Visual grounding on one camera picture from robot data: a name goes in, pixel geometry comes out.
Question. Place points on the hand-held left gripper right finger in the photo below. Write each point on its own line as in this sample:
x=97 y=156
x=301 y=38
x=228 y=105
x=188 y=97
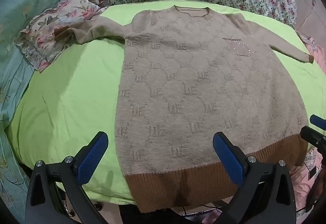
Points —
x=228 y=159

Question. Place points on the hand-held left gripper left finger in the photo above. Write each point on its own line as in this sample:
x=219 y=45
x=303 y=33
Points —
x=91 y=159

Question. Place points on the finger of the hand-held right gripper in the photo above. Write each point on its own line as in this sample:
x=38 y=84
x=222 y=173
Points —
x=317 y=122
x=312 y=137

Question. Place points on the beige knit sweater brown hem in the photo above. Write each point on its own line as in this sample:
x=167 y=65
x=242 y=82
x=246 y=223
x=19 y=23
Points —
x=191 y=86

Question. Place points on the light green bed sheet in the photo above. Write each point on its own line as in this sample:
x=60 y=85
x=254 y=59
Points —
x=76 y=99

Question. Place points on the teal floral quilt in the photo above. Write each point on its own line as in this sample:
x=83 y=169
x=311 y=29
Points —
x=15 y=74

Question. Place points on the ruffled floral pillow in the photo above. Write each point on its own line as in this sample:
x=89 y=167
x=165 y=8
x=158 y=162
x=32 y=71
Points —
x=51 y=27

